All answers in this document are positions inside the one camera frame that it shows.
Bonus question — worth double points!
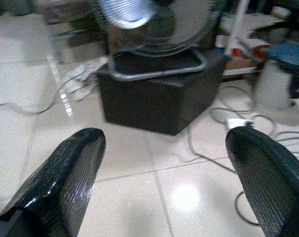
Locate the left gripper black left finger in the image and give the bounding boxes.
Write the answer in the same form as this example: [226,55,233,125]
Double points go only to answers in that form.
[0,127,107,237]

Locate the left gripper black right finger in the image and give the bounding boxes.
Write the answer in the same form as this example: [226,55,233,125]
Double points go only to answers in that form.
[225,126,299,237]

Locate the black floor fan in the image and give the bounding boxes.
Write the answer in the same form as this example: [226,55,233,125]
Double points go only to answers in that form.
[94,0,225,55]

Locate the white power adapter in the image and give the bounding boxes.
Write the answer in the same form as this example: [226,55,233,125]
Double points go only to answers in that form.
[225,118,254,129]

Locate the white plastic container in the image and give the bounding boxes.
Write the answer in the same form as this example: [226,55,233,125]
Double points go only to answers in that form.
[254,60,299,126]

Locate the white power strip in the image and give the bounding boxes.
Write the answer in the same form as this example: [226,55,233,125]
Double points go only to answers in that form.
[63,57,110,99]

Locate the black box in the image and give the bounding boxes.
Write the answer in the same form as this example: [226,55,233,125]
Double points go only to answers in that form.
[96,48,229,136]

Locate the white pole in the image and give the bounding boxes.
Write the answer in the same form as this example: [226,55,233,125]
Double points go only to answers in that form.
[224,0,249,58]

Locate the grey looped cable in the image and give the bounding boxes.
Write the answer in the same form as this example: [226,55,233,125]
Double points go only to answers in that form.
[186,86,299,225]

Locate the thin grey cable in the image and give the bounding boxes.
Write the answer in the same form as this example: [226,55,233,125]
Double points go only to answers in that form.
[0,74,98,116]

